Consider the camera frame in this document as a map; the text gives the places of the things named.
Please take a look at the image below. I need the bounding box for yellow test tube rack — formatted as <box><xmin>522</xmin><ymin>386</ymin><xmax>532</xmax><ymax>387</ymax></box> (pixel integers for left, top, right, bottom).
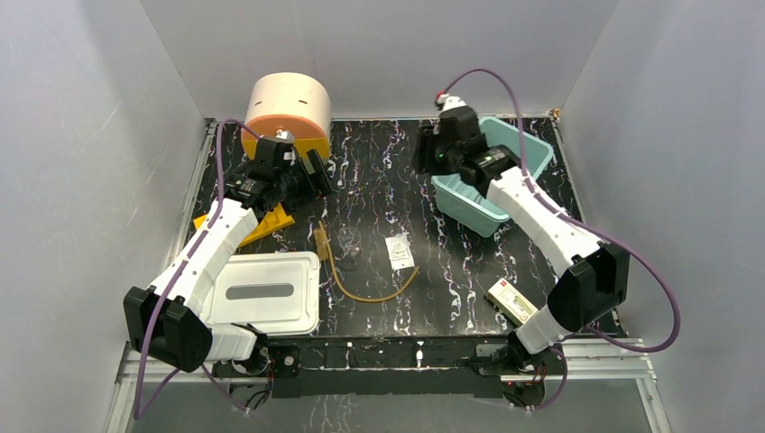
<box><xmin>186</xmin><ymin>200</ymin><xmax>295</xmax><ymax>250</ymax></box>

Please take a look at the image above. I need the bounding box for teal plastic bin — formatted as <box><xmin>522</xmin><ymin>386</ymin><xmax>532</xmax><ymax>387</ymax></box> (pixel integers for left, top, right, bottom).
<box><xmin>431</xmin><ymin>117</ymin><xmax>553</xmax><ymax>237</ymax></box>

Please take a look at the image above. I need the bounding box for brown test tube brush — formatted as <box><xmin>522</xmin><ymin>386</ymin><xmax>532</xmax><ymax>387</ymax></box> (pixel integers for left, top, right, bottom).
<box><xmin>314</xmin><ymin>228</ymin><xmax>329</xmax><ymax>262</ymax></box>

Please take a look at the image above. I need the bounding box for white paper packet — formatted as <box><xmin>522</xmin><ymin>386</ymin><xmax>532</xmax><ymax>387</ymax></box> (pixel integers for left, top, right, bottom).
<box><xmin>385</xmin><ymin>233</ymin><xmax>415</xmax><ymax>271</ymax></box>

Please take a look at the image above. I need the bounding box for white bin lid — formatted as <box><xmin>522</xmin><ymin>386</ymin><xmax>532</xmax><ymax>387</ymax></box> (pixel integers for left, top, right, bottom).
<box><xmin>200</xmin><ymin>252</ymin><xmax>320</xmax><ymax>336</ymax></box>

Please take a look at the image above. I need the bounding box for tan rubber tube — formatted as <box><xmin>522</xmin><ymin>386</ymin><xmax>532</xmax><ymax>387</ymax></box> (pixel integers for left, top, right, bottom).
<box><xmin>313</xmin><ymin>221</ymin><xmax>420</xmax><ymax>304</ymax></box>

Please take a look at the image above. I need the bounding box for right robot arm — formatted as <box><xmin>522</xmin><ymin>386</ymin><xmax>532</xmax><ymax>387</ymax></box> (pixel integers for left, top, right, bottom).
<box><xmin>412</xmin><ymin>106</ymin><xmax>630</xmax><ymax>373</ymax></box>

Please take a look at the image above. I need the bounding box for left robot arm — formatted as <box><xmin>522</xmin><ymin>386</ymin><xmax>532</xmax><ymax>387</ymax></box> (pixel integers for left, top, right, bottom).
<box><xmin>123</xmin><ymin>136</ymin><xmax>333</xmax><ymax>375</ymax></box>

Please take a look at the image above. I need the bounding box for cream orange cylindrical container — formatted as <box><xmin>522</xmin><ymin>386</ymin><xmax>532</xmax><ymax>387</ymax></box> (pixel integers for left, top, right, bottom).
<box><xmin>241</xmin><ymin>72</ymin><xmax>331</xmax><ymax>162</ymax></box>

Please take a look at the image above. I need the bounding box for white red box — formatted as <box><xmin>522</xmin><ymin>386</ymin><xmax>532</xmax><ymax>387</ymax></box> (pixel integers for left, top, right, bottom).
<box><xmin>487</xmin><ymin>279</ymin><xmax>539</xmax><ymax>327</ymax></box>

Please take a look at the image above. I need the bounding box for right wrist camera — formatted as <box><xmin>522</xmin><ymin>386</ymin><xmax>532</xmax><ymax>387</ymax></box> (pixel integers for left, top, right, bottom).
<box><xmin>434</xmin><ymin>91</ymin><xmax>466</xmax><ymax>113</ymax></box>

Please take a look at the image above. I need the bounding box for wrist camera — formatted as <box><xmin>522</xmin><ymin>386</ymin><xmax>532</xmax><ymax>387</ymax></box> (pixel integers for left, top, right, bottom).
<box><xmin>434</xmin><ymin>91</ymin><xmax>466</xmax><ymax>113</ymax></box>
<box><xmin>274</xmin><ymin>129</ymin><xmax>296</xmax><ymax>146</ymax></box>

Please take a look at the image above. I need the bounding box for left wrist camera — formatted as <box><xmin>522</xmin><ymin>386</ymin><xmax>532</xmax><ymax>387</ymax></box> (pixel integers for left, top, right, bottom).
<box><xmin>274</xmin><ymin>129</ymin><xmax>296</xmax><ymax>146</ymax></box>

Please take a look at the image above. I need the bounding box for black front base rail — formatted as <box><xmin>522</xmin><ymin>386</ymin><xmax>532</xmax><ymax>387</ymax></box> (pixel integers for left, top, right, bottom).
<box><xmin>213</xmin><ymin>335</ymin><xmax>563</xmax><ymax>401</ymax></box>

